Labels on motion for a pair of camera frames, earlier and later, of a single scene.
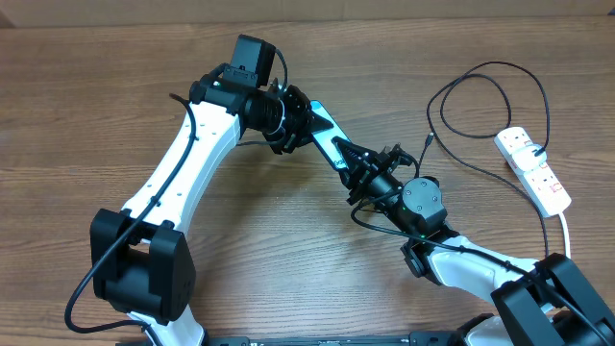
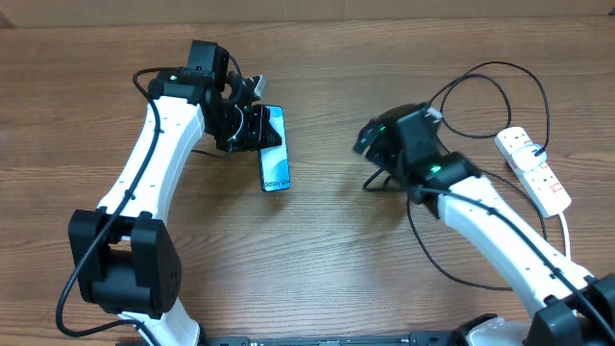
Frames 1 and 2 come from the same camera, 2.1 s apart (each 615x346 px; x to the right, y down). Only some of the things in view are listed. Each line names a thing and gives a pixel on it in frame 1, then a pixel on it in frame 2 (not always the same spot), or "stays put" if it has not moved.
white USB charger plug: (526, 160) stays put
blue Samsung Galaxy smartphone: (324, 137) -> (274, 161)
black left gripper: (305, 121) -> (258, 135)
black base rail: (335, 339) stays put
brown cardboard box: (86, 12) stays put
